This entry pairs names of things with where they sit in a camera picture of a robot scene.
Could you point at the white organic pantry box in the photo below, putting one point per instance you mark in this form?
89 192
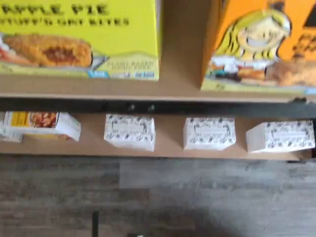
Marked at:
279 135
209 132
128 130

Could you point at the black metal floor rod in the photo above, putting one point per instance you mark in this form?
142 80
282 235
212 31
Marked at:
95 224

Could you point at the orange Bobo's peanut butter box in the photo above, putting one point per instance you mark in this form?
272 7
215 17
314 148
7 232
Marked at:
259 44

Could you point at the green Bobo's apple pie box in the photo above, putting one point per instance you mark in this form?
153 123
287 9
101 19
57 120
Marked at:
74 37

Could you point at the small yellow label box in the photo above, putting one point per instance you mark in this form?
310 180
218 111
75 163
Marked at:
42 121

